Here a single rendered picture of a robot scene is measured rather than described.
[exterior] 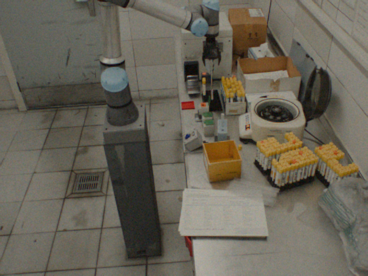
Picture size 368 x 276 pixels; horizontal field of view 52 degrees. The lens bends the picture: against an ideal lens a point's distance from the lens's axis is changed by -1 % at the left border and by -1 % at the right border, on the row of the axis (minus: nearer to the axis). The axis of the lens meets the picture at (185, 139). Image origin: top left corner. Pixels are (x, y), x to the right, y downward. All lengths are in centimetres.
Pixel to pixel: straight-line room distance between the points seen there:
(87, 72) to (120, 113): 195
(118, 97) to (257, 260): 89
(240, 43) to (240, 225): 148
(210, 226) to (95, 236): 133
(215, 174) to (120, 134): 50
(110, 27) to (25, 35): 197
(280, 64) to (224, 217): 109
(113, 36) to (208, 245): 97
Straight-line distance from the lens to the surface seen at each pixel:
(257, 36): 258
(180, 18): 163
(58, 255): 257
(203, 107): 185
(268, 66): 221
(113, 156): 186
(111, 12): 171
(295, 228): 142
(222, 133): 164
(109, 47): 177
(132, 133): 176
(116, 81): 168
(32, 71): 378
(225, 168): 152
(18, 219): 288
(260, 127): 168
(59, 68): 370
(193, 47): 214
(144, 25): 350
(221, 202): 146
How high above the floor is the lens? 195
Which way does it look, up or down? 37 degrees down
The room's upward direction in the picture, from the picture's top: 3 degrees counter-clockwise
